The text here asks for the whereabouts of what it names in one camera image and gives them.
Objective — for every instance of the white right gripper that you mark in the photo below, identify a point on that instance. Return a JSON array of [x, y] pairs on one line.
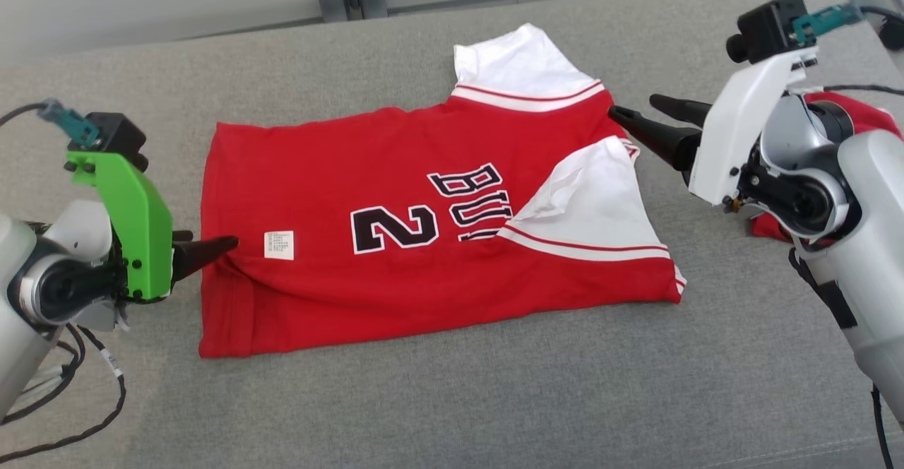
[[734, 116]]

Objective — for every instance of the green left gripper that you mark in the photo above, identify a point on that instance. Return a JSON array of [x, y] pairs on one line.
[[145, 243]]

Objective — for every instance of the red white-sleeved Bulls jersey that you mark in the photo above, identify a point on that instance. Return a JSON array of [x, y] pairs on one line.
[[318, 172]]

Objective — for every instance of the red Bulls 23 shorts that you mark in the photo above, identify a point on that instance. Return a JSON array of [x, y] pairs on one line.
[[861, 112]]

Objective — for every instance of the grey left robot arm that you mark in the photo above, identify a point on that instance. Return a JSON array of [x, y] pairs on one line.
[[14, 328]]

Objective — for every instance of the white crumpled tape tag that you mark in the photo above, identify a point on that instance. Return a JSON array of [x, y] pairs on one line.
[[109, 363]]

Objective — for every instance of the black caster wheel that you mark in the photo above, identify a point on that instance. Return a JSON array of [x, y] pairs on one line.
[[895, 34]]

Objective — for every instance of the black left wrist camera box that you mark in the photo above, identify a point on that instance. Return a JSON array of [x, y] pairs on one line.
[[116, 137]]

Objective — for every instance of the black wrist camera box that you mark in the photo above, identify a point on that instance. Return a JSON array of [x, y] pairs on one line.
[[766, 27], [116, 137]]

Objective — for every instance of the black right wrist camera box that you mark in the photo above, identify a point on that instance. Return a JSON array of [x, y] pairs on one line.
[[766, 27]]

